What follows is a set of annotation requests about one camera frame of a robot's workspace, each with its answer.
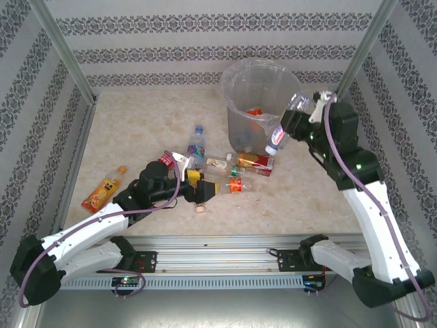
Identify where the orange juice bottle orange cap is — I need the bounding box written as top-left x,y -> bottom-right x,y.
81,165 -> 128,215

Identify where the right circuit board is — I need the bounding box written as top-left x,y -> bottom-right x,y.
302,278 -> 327,292

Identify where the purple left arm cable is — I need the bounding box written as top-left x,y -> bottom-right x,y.
18,155 -> 182,308

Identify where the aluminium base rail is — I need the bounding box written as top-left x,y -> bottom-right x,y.
32,234 -> 400,274

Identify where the grey metal sheet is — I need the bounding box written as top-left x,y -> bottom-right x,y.
20,273 -> 421,328

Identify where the grey mesh bin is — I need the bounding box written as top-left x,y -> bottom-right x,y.
225,57 -> 301,156

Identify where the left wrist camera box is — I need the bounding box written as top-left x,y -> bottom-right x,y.
170,151 -> 196,180

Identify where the small orange label bottle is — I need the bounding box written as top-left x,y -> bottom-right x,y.
222,176 -> 254,195

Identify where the white slotted cable duct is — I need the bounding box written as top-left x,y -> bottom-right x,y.
46,275 -> 305,291

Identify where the red gold label bottle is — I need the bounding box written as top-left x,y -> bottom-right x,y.
236,152 -> 274,177

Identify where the aluminium frame post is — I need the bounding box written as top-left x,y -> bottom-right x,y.
333,0 -> 400,102
29,0 -> 100,103

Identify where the aluminium right side rail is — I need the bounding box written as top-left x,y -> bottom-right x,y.
330,97 -> 390,247

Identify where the aluminium left frame post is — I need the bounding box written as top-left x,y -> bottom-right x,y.
29,0 -> 100,103

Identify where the clear plastic bin liner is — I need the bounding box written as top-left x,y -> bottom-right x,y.
218,57 -> 305,136

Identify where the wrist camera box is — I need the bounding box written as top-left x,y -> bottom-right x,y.
309,90 -> 339,124
170,151 -> 196,180

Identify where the square clear crane label bottle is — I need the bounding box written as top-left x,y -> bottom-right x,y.
203,152 -> 235,177

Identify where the left circuit board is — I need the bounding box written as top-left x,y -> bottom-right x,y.
111,276 -> 141,288

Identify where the aluminium left side rail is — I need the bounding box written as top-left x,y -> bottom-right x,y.
46,100 -> 100,249

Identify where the aluminium right frame post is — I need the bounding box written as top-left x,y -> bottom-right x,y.
333,0 -> 400,102

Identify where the circuit board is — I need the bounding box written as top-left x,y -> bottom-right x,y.
111,276 -> 141,288
302,278 -> 327,292

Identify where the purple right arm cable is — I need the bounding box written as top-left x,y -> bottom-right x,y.
303,94 -> 433,322

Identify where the green neck band clear bottle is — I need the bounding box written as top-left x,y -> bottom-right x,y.
230,166 -> 255,181

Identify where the clear bottle purple red label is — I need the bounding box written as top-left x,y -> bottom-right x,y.
264,90 -> 313,155

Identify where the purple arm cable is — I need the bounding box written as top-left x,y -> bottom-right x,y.
303,94 -> 433,322
18,155 -> 182,308

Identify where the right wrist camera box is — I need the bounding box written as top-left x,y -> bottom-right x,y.
309,90 -> 339,124

